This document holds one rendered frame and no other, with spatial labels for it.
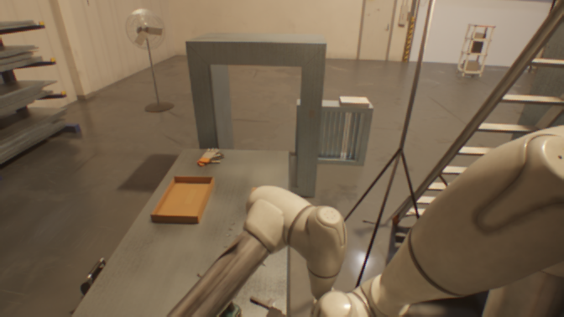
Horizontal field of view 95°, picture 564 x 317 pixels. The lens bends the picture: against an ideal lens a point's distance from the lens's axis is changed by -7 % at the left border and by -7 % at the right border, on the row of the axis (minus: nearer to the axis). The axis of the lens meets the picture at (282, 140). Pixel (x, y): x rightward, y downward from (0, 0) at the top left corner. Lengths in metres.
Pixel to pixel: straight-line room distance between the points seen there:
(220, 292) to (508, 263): 0.63
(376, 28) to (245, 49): 8.28
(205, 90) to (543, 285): 2.51
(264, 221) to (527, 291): 0.56
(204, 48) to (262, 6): 7.82
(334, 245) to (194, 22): 10.50
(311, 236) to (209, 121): 2.15
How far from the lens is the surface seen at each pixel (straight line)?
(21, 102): 4.99
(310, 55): 2.43
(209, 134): 2.82
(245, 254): 0.79
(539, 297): 0.53
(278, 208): 0.80
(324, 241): 0.73
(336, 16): 10.23
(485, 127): 1.94
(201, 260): 1.66
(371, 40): 10.47
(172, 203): 2.06
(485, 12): 11.89
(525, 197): 0.29
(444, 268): 0.35
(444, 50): 11.49
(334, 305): 0.74
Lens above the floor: 1.89
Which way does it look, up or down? 27 degrees down
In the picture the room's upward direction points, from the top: 1 degrees clockwise
